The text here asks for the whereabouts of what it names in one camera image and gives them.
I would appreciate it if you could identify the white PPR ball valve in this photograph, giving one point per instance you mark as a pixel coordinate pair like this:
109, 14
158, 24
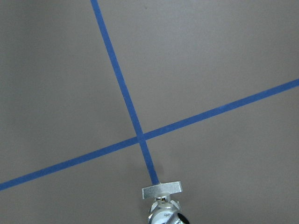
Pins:
164, 209

